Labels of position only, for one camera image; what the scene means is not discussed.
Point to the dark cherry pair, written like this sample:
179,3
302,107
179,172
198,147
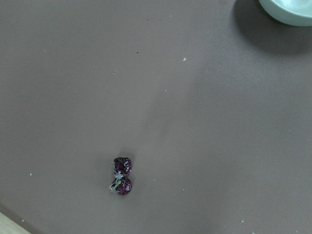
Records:
121,185

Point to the mint green bowl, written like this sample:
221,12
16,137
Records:
290,12

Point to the wooden cutting board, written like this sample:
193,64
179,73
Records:
7,226

